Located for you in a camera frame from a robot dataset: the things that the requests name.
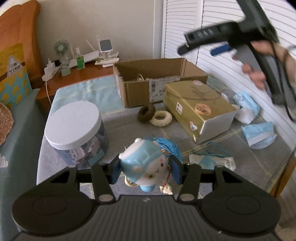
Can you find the blue patterned pouch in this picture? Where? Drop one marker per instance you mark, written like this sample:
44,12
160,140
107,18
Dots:
209,162

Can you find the white remote control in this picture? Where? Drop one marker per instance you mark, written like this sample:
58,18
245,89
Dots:
107,62

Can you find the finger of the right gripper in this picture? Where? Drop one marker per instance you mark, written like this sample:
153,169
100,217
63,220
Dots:
221,49
208,35

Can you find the cream cloth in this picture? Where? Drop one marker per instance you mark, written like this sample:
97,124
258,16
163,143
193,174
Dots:
165,188

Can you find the teal towel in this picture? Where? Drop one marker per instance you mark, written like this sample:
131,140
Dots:
100,91

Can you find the person's right hand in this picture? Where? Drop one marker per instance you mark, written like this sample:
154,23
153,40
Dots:
260,62

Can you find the brown scrunchie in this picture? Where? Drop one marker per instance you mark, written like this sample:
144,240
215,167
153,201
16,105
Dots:
146,113

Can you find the wooden nightstand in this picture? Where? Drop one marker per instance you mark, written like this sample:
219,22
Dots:
48,90

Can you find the brown dotted pillow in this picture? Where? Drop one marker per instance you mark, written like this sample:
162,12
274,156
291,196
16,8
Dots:
6,123

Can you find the grey plaid mat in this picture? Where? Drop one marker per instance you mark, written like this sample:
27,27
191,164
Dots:
261,167

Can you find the clear jar white lid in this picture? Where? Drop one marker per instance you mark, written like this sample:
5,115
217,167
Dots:
76,131

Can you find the blue face mask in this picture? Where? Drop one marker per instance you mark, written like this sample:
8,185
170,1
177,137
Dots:
244,100
259,136

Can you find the wooden headboard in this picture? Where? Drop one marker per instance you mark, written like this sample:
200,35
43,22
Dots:
19,25

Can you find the green bottle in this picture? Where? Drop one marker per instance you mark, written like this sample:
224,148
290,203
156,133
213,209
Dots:
79,59

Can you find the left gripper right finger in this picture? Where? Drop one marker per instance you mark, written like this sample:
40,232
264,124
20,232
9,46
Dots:
187,175

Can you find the white louvered door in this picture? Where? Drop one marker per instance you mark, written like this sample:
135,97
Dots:
184,16

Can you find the gold tissue pack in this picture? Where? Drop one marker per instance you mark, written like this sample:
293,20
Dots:
201,111

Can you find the white cloth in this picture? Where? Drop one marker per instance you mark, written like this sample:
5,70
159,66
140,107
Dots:
243,115

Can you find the white router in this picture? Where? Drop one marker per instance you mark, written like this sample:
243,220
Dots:
87,57

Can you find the blue cap plush toy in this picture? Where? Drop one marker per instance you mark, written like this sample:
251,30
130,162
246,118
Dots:
144,163

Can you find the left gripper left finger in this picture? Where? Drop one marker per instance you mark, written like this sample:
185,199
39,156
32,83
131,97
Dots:
103,175

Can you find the white phone stand screen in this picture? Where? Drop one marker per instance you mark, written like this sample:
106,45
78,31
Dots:
105,48

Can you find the small green desk fan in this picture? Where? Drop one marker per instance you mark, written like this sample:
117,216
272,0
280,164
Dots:
61,47

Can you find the white power strip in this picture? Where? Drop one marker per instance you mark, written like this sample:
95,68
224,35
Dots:
50,71

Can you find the cardboard box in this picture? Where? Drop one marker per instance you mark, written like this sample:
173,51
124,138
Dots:
157,73

